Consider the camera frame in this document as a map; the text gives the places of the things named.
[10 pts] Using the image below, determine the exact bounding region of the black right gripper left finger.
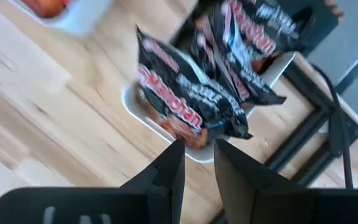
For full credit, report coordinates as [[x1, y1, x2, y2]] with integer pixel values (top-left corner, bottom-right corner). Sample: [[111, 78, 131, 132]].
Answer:
[[0, 139, 186, 224]]

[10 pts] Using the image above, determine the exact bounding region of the black metal table frame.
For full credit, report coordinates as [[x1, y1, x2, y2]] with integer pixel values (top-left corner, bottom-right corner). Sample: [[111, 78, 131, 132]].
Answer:
[[209, 37, 358, 224]]

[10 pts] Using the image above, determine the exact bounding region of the red Spicy Noods ramen pack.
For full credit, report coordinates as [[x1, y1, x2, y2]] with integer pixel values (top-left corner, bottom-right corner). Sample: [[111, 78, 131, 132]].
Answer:
[[20, 0, 71, 19]]

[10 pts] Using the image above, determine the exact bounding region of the black Fire Noodle ramen pack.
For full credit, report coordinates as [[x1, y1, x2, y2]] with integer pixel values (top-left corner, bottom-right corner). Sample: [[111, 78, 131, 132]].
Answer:
[[137, 26, 254, 149], [194, 15, 288, 106], [222, 0, 315, 58]]

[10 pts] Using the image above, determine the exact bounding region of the white plastic bin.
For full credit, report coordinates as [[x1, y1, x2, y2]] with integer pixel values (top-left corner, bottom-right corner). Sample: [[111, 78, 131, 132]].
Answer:
[[9, 0, 116, 38], [121, 51, 296, 164]]

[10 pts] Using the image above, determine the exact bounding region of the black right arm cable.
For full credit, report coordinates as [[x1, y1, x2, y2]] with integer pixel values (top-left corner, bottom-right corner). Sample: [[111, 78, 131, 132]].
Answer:
[[311, 63, 354, 190]]

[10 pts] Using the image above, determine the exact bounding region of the black hazard-striped floor mat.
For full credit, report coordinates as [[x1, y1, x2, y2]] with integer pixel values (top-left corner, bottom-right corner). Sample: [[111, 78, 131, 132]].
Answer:
[[272, 0, 344, 58]]

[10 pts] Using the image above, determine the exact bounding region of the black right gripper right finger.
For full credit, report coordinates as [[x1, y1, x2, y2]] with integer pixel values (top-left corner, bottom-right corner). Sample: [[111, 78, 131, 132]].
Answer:
[[213, 139, 358, 224]]

